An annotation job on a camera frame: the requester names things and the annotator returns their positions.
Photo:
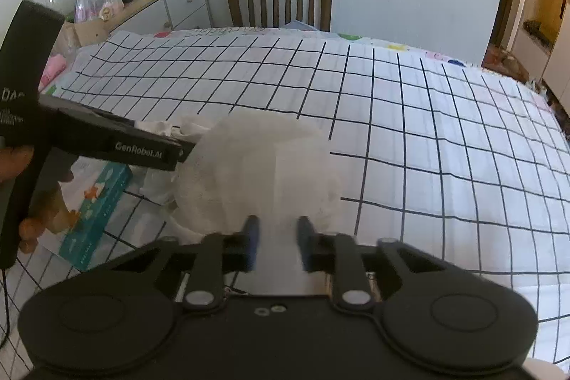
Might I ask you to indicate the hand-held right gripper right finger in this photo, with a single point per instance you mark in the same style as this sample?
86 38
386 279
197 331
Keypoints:
304 244

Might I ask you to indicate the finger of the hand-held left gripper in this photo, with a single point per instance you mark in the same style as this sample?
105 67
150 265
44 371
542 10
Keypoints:
115 139

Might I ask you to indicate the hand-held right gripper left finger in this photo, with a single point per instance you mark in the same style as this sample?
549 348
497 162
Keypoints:
252 244

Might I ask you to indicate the white gauze cloth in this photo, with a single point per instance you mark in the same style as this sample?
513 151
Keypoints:
267 166

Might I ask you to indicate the person's left hand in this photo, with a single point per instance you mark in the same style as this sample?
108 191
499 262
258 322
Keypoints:
13 164

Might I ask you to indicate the pink cloth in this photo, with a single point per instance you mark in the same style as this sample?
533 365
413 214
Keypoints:
52 70

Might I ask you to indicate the white crumpled cloth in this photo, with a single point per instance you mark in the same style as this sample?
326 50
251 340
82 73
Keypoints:
156 188

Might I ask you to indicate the teal and white box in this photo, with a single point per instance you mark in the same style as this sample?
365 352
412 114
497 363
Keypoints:
95 211

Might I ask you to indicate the clear plastic bag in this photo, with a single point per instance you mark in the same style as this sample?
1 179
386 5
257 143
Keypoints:
95 4

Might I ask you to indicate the white black checked cloth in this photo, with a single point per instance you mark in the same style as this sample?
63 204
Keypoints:
400 139

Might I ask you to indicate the wooden grey drawer dresser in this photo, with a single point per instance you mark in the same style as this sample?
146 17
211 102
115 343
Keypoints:
187 1

